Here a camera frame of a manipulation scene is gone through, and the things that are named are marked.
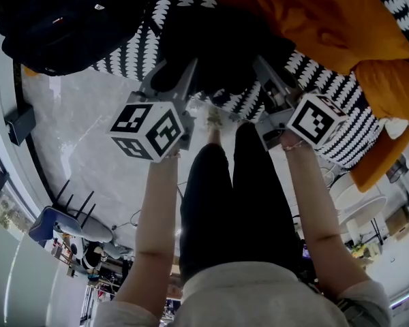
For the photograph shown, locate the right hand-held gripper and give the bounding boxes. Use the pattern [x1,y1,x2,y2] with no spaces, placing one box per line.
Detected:
[253,55,349,152]

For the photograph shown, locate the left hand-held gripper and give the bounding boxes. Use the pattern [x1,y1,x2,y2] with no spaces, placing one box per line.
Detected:
[106,58,199,163]

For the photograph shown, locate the black garment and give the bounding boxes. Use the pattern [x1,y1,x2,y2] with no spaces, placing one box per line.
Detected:
[149,7,297,105]

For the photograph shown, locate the orange sofa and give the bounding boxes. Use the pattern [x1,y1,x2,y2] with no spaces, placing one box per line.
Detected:
[20,0,409,193]

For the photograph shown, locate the person's right forearm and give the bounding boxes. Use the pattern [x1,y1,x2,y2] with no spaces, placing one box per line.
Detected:
[279,138,371,301]

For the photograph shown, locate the person's left forearm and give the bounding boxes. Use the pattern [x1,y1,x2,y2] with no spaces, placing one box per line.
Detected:
[114,155,181,320]

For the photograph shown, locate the black backpack with red mark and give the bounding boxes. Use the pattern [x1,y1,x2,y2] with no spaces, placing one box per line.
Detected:
[0,0,157,77]

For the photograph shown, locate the black and white patterned blanket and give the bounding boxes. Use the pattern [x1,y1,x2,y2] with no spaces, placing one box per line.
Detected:
[91,0,409,169]

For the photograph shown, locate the wide orange cushion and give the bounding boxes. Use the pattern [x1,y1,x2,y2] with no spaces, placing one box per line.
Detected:
[213,0,409,76]

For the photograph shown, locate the square orange cushion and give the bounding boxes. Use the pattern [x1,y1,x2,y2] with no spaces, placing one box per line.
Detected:
[352,58,409,127]

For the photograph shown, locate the white plush toy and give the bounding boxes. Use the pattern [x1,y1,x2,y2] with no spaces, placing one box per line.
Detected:
[383,117,409,141]

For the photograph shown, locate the round white side table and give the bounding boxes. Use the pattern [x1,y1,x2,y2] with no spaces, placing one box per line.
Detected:
[329,172,389,238]

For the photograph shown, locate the dark round bin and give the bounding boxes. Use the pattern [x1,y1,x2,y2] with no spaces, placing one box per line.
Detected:
[385,157,408,183]

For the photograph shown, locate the grey chair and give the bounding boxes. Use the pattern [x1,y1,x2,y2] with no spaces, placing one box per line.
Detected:
[54,209,114,244]

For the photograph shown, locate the blue chair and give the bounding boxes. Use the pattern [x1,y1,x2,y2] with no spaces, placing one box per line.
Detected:
[29,179,97,243]

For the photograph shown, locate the cardboard box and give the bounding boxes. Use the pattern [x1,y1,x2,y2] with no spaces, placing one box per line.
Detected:
[384,206,409,241]

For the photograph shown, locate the window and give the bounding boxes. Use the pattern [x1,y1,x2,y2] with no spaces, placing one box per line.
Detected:
[0,141,35,233]

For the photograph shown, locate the person's grey shirt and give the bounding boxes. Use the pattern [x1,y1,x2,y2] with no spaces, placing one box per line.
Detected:
[95,260,393,327]

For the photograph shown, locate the right wrist bracelet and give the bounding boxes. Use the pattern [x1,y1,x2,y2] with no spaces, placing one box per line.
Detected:
[281,140,306,151]

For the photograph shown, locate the black floor cable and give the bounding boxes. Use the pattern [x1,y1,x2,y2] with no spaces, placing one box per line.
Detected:
[111,209,142,231]

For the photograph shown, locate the black wall box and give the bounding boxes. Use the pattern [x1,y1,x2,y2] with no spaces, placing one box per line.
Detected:
[3,103,37,146]

